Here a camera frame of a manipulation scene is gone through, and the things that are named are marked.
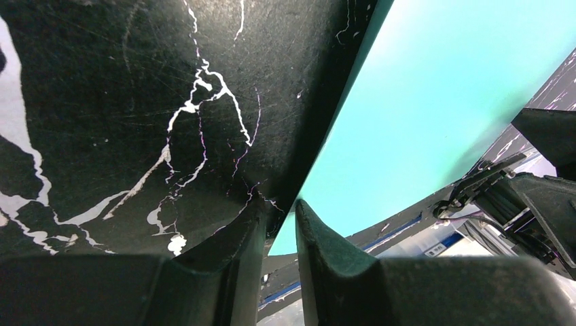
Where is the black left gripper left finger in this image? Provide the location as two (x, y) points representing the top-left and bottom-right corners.
(1, 198), (266, 325)

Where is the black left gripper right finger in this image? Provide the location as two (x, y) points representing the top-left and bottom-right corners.
(295, 200), (575, 325)

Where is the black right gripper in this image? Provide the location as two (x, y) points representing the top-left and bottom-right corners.
(434, 108), (575, 278)

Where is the teal paper folder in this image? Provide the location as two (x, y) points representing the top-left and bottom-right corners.
(298, 1), (575, 236)

